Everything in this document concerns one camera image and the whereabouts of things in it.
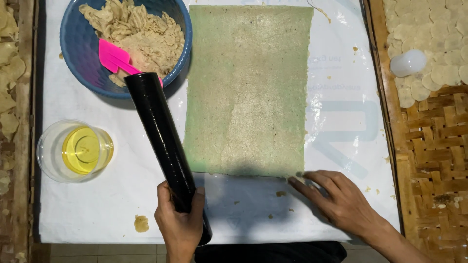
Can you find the person's right hand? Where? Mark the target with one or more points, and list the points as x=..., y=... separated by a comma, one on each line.
x=340, y=204

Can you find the person's left hand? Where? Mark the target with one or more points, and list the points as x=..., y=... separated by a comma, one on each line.
x=181, y=226

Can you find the black rolling pin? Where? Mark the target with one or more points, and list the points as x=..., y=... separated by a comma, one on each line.
x=161, y=135

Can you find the dough sheet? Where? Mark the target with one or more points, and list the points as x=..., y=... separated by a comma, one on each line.
x=248, y=91

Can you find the small dough blob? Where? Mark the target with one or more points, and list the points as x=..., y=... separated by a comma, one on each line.
x=141, y=223

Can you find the person's dark trousers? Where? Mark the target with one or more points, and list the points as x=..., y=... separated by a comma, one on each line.
x=270, y=252

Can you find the white plastic table sheet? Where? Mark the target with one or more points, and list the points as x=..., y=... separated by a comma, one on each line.
x=91, y=204

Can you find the woven bamboo tray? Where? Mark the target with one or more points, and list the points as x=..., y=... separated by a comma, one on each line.
x=435, y=157

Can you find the clear cup of yellow oil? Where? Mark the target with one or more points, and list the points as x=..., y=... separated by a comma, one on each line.
x=75, y=150

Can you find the white round cutter cup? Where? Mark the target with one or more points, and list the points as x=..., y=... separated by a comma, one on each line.
x=407, y=62

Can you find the pink silicone spatula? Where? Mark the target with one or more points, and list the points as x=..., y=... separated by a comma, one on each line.
x=117, y=60

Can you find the beige dough lump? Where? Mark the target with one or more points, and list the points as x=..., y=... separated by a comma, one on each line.
x=146, y=36

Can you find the group of round dough crackers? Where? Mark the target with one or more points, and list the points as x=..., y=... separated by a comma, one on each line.
x=438, y=36

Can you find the woven tray of dried crackers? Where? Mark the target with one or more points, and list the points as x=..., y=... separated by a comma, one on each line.
x=12, y=128

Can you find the blue plastic bowl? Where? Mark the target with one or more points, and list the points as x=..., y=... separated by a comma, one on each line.
x=84, y=54

